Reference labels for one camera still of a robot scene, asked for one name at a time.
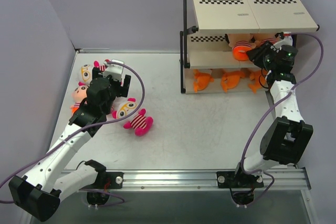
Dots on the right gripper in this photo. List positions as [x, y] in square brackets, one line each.
[256, 55]

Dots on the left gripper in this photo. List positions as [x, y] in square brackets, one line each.
[125, 85]

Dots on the orange shark plush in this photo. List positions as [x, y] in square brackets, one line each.
[231, 79]
[258, 80]
[202, 78]

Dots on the peach boy plush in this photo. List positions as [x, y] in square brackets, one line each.
[78, 95]
[241, 44]
[261, 38]

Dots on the orange shark plush back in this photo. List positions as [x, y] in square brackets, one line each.
[202, 78]

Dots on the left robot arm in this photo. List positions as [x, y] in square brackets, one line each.
[82, 126]

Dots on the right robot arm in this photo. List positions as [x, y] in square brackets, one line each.
[288, 136]

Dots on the cream black three-tier shelf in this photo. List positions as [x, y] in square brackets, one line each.
[217, 35]

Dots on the white pink striped plush back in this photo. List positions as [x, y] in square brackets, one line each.
[84, 74]

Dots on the white pink glasses plush front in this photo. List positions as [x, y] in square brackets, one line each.
[140, 122]

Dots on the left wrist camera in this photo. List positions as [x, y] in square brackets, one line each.
[113, 69]

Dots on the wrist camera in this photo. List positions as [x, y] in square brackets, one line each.
[283, 39]
[113, 69]

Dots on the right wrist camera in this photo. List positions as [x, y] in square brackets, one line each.
[283, 39]

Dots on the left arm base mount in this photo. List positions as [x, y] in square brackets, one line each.
[113, 180]

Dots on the aluminium front rail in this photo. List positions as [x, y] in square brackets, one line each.
[168, 180]

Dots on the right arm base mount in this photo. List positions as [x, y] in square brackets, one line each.
[229, 179]

